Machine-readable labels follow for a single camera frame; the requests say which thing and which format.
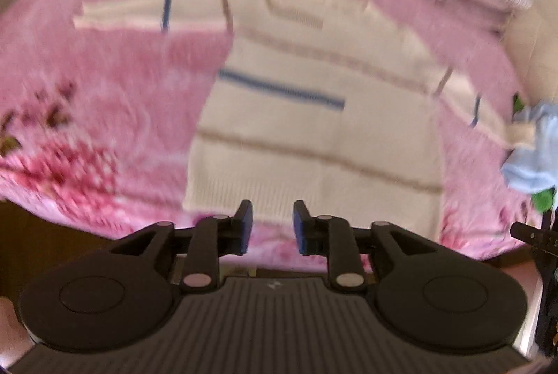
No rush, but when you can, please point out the pink floral blanket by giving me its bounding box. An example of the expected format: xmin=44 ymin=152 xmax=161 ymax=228
xmin=0 ymin=0 xmax=545 ymax=262

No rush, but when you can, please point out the green knit garment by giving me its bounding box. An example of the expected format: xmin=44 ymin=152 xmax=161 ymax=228
xmin=512 ymin=95 xmax=558 ymax=214

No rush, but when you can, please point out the white striped knit sweater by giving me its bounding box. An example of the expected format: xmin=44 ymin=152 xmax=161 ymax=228
xmin=72 ymin=0 xmax=538 ymax=226

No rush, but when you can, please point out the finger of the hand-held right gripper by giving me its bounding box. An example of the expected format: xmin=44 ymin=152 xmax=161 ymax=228
xmin=510 ymin=220 xmax=558 ymax=259

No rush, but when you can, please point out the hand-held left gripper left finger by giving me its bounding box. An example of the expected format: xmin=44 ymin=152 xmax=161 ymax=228
xmin=109 ymin=200 xmax=254 ymax=294

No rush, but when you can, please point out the light blue garment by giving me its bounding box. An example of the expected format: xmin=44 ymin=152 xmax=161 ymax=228
xmin=501 ymin=101 xmax=558 ymax=194

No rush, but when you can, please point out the black garment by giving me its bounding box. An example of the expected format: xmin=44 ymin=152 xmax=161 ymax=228
xmin=534 ymin=257 xmax=558 ymax=357

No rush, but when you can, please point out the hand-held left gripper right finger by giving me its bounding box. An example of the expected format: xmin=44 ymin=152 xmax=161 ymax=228
xmin=293 ymin=200 xmax=437 ymax=294

